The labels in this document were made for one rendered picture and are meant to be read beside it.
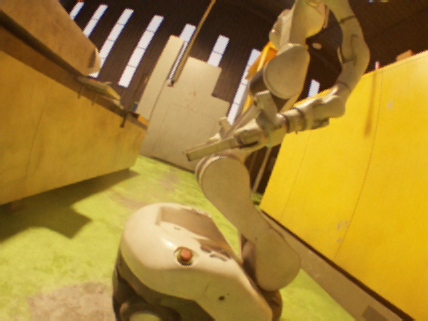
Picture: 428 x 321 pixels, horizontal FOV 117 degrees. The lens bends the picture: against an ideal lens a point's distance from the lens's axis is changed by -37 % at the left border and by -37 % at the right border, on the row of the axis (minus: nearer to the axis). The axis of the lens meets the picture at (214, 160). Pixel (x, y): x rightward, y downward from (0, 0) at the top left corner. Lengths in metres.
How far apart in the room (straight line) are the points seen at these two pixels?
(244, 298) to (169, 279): 0.22
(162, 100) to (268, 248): 6.47
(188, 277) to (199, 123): 6.31
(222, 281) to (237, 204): 0.24
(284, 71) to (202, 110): 6.14
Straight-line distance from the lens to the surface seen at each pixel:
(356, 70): 0.76
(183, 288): 0.56
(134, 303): 0.65
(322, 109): 0.60
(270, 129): 0.50
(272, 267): 0.79
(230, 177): 0.63
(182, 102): 6.86
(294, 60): 0.79
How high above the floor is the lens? 0.60
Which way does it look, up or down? level
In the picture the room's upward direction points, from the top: 20 degrees clockwise
